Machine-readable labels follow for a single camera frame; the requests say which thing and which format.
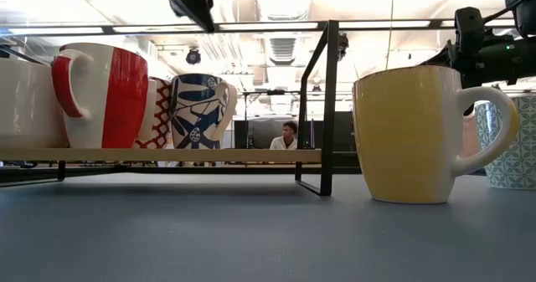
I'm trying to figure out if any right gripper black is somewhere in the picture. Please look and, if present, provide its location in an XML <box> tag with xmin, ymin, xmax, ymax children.
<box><xmin>418</xmin><ymin>38</ymin><xmax>518</xmax><ymax>89</ymax></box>

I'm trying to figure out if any yellow and white mug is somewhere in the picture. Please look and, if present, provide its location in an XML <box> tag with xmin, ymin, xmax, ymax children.
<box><xmin>352</xmin><ymin>65</ymin><xmax>521</xmax><ymax>205</ymax></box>

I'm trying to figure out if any teal tile pattern mug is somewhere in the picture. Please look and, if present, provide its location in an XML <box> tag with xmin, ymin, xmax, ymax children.
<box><xmin>475</xmin><ymin>94</ymin><xmax>536</xmax><ymax>191</ymax></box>

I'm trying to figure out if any blue leaf pattern mug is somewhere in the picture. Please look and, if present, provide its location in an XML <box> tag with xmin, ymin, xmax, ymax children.
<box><xmin>169</xmin><ymin>73</ymin><xmax>239</xmax><ymax>150</ymax></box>

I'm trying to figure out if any red lattice pattern mug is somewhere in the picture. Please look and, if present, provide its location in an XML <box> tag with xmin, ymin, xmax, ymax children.
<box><xmin>133</xmin><ymin>76</ymin><xmax>173</xmax><ymax>150</ymax></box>

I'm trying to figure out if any red and white mug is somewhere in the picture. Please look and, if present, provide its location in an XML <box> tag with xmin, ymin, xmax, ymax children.
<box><xmin>50</xmin><ymin>42</ymin><xmax>150</xmax><ymax>150</ymax></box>

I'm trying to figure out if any large white mug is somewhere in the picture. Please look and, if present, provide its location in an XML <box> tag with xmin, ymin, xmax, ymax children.
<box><xmin>0</xmin><ymin>58</ymin><xmax>70</xmax><ymax>149</ymax></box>

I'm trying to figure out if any person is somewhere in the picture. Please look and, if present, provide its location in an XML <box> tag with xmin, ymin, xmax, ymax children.
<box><xmin>269</xmin><ymin>120</ymin><xmax>299</xmax><ymax>151</ymax></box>

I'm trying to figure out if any grey sofa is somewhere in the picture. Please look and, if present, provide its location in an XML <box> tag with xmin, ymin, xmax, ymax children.
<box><xmin>233</xmin><ymin>117</ymin><xmax>302</xmax><ymax>150</ymax></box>

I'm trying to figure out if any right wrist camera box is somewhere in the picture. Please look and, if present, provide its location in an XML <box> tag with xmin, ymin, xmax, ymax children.
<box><xmin>454</xmin><ymin>6</ymin><xmax>486</xmax><ymax>57</ymax></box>

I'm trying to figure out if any wooden shelf with black frame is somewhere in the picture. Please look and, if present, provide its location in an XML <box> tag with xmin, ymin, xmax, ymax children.
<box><xmin>0</xmin><ymin>20</ymin><xmax>341</xmax><ymax>197</ymax></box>

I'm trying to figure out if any black table edge rail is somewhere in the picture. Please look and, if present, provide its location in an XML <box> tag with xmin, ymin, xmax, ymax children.
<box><xmin>0</xmin><ymin>164</ymin><xmax>363</xmax><ymax>187</ymax></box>

